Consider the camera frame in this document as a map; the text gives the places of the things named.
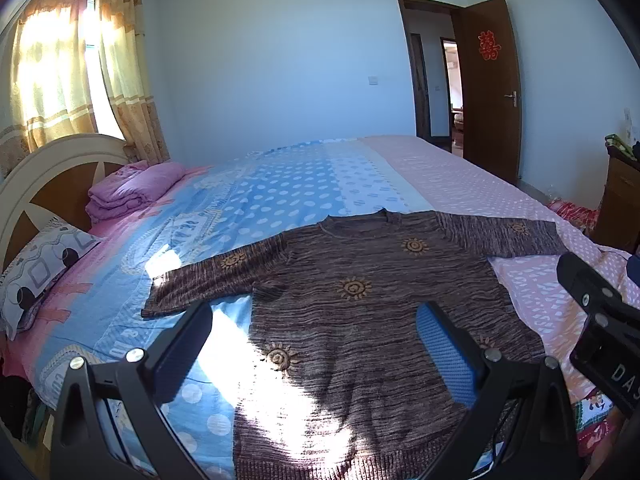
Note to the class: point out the brown knit sun-pattern sweater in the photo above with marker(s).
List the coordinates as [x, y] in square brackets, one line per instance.
[335, 382]

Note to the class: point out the yellow floral curtain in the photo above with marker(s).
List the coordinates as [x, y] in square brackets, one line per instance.
[45, 86]

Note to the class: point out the brown wooden door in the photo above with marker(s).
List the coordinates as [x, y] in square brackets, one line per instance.
[492, 126]

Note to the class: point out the wooden side cabinet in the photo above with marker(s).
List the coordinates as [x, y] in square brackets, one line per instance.
[618, 220]

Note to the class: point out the dark brown door frame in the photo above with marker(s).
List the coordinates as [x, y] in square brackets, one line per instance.
[435, 72]

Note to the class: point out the folded purple blanket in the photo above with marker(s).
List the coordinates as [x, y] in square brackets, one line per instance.
[131, 188]

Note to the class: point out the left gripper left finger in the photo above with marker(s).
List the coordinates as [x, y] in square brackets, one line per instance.
[86, 443]

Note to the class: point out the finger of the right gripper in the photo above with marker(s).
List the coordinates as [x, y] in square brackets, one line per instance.
[593, 293]

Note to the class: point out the cream and wood headboard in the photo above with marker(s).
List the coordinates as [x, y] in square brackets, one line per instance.
[54, 182]

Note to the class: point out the silver door handle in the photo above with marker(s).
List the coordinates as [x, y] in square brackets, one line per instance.
[513, 97]

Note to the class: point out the red double-happiness door decoration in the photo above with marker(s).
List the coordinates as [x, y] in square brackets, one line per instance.
[488, 46]

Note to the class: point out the grey patterned pillow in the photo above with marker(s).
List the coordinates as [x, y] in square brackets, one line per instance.
[36, 269]

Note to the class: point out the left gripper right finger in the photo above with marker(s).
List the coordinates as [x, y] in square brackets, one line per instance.
[518, 424]

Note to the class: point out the blue pink polka-dot bedspread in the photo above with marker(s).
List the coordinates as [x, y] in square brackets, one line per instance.
[94, 311]

